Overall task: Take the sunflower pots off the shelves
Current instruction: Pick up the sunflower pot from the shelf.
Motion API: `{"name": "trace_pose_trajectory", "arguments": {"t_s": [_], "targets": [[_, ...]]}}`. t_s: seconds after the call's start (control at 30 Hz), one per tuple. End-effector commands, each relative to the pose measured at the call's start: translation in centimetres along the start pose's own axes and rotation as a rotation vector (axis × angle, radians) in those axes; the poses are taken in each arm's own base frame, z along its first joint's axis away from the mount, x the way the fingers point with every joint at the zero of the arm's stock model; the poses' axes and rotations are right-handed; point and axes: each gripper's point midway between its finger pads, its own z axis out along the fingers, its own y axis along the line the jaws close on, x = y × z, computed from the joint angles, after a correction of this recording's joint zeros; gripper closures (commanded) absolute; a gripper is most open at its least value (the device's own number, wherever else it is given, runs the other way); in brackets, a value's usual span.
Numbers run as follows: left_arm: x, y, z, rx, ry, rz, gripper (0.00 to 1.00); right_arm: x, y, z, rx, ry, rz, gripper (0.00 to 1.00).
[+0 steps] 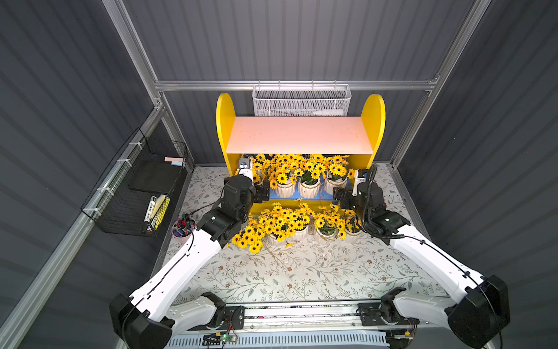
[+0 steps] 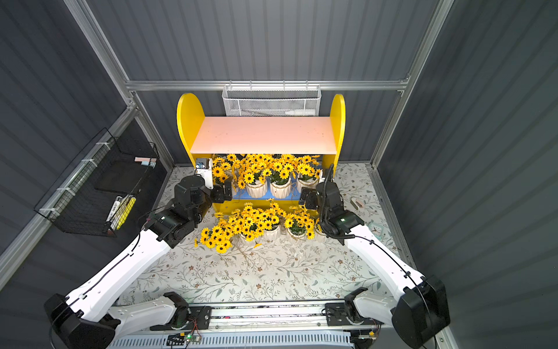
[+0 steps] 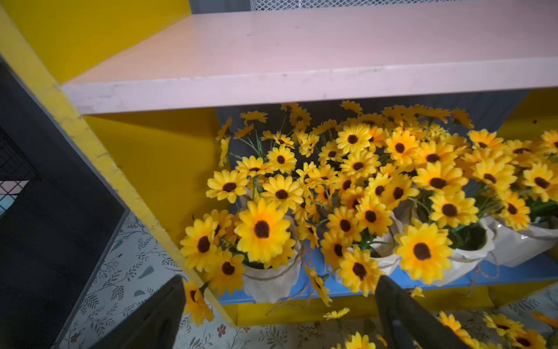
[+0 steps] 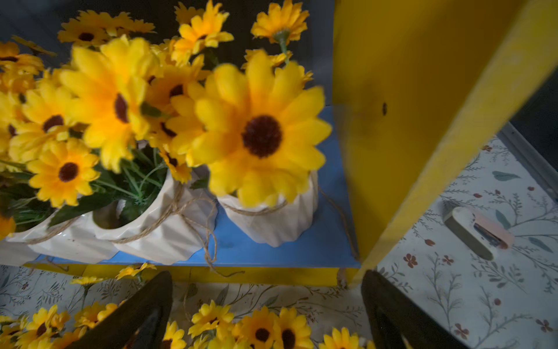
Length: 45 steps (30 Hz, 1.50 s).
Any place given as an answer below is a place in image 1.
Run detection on pen holder with markers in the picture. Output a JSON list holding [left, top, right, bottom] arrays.
[[171, 213, 197, 245]]

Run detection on yellow wooden shelf unit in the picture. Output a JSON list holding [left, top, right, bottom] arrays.
[[215, 92, 387, 218]]

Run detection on sunflower pot top shelf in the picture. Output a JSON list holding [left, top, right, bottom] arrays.
[[314, 204, 347, 240], [257, 202, 295, 242]]

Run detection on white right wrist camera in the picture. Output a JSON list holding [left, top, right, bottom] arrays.
[[353, 169, 371, 196]]

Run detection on white wire basket behind shelf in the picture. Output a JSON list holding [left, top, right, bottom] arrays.
[[252, 84, 352, 116]]

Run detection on black wire wall basket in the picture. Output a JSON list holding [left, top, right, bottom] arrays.
[[81, 129, 189, 238]]

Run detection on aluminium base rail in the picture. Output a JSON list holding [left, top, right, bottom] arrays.
[[168, 300, 464, 348]]

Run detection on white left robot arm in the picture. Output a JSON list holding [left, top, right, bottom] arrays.
[[109, 174, 270, 348]]

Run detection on yellow book in basket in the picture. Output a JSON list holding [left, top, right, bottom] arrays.
[[143, 194, 171, 234]]

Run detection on pink sticky note pad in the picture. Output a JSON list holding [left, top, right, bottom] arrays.
[[164, 157, 184, 167]]

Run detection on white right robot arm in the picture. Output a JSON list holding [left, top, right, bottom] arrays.
[[333, 180, 511, 348]]

